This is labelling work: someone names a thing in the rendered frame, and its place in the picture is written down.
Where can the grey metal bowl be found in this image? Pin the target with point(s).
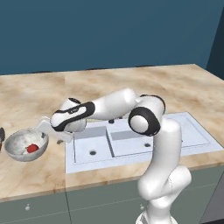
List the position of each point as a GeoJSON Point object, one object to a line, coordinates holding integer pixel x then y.
{"type": "Point", "coordinates": [17, 143]}

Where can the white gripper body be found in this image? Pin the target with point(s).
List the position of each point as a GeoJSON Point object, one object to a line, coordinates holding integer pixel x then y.
{"type": "Point", "coordinates": [46, 126]}

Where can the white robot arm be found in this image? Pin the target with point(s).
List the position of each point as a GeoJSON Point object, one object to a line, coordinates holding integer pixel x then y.
{"type": "Point", "coordinates": [163, 163]}

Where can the dark grey appliance panel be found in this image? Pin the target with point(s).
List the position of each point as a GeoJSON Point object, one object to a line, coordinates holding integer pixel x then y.
{"type": "Point", "coordinates": [214, 204]}

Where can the grey-green drawer front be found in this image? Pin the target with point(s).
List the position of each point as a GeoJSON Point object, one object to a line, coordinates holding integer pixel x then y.
{"type": "Point", "coordinates": [108, 201]}
{"type": "Point", "coordinates": [32, 207]}

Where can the red bell pepper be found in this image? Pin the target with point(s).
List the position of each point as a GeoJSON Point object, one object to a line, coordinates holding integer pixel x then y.
{"type": "Point", "coordinates": [32, 148]}

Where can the pale grey double sink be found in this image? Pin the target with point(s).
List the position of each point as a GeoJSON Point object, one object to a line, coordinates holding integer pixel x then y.
{"type": "Point", "coordinates": [125, 145]}

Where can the small white round knob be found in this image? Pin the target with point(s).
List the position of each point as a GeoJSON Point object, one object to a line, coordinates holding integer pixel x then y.
{"type": "Point", "coordinates": [142, 207]}
{"type": "Point", "coordinates": [27, 207]}

